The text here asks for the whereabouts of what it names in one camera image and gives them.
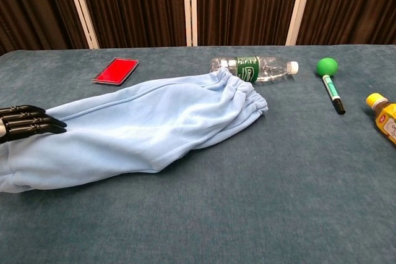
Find green ball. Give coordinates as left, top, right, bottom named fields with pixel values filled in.
left=316, top=57, right=339, bottom=77

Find teal table cover cloth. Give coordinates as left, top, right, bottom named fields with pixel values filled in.
left=0, top=44, right=396, bottom=264

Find red flat plastic box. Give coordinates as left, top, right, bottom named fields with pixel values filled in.
left=92, top=57, right=139, bottom=85

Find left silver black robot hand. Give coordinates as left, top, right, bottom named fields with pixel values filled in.
left=0, top=104, right=68, bottom=144

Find dark pleated screen panel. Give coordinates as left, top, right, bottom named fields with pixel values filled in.
left=296, top=0, right=396, bottom=46
left=0, top=0, right=90, bottom=56
left=196, top=0, right=303, bottom=47
left=75, top=0, right=187, bottom=49

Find yellow label tea bottle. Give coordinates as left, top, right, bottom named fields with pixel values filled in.
left=366, top=92, right=396, bottom=146

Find light blue pants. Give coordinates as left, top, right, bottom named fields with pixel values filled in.
left=0, top=67, right=269, bottom=194

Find clear water bottle green label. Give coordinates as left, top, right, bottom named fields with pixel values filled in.
left=210, top=56, right=299, bottom=84

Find green marker pen black cap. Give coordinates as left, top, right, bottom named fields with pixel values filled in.
left=321, top=74, right=346, bottom=115

